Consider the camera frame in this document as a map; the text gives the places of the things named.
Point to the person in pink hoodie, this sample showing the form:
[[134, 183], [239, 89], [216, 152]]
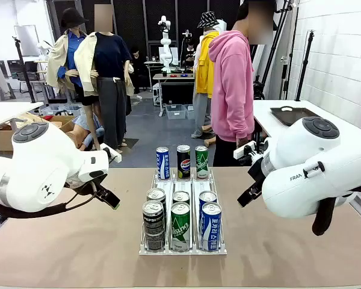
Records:
[[231, 90]]

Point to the clear plastic bin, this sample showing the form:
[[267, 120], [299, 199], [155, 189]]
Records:
[[176, 113], [190, 113]]

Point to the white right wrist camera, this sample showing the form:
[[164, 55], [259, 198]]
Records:
[[240, 152]]

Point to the background person at desk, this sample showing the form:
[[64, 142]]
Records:
[[189, 55]]

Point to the mannequin yellow hoodie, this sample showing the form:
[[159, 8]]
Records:
[[203, 69]]

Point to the mannequin navy shirt cream jacket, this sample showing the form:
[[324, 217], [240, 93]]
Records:
[[111, 54]]

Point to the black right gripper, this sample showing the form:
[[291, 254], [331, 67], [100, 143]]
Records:
[[257, 176]]

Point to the black Pepsi can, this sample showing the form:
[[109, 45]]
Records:
[[157, 194], [153, 228], [183, 164]]

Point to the black white patterned bucket hat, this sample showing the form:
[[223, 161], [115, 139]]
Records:
[[207, 19]]

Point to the black video camera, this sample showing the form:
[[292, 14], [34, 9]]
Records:
[[258, 90]]

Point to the black brim hat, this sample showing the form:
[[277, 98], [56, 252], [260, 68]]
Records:
[[72, 18]]

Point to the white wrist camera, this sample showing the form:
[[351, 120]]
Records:
[[112, 154], [240, 152]]

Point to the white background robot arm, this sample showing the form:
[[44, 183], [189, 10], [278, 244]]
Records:
[[165, 54]]

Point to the blue Pocari Sweat can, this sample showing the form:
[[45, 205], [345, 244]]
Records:
[[163, 164], [211, 228], [207, 196]]

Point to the large cardboard box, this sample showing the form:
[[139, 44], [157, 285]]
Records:
[[3, 138]]

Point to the person's right forearm pink sleeve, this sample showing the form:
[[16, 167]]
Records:
[[242, 123]]

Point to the black mannequin base mat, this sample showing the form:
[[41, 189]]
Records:
[[130, 143]]

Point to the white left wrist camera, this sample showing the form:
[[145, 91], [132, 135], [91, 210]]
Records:
[[112, 154]]

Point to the whiteboard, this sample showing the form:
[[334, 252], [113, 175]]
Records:
[[27, 40]]

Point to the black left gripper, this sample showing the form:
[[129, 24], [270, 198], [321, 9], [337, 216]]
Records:
[[91, 185]]

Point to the black light stand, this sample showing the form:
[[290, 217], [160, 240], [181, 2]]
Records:
[[304, 66]]

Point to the black tripod stand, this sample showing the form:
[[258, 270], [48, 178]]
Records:
[[24, 69]]

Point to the black folded tripod poles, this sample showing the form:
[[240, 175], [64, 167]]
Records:
[[285, 81]]

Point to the black serving tray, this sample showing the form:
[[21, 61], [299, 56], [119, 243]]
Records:
[[288, 117]]

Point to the mannequin blue shirt beige coat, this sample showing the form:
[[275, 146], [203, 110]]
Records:
[[70, 48]]

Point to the seated person in black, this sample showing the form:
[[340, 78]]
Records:
[[138, 69]]

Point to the grey background table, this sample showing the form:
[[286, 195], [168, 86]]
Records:
[[171, 76]]

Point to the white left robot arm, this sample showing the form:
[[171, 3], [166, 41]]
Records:
[[42, 168]]

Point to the lying mannequin torso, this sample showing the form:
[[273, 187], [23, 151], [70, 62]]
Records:
[[81, 138]]

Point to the clear white can dispenser rack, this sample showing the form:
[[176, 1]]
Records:
[[165, 184]]

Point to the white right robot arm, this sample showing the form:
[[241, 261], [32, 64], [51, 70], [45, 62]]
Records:
[[288, 192]]

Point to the green Chilsung cider can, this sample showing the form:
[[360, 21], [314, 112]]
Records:
[[181, 196], [180, 228], [201, 164]]

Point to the person's right hand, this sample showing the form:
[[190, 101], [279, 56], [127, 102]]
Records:
[[243, 142]]

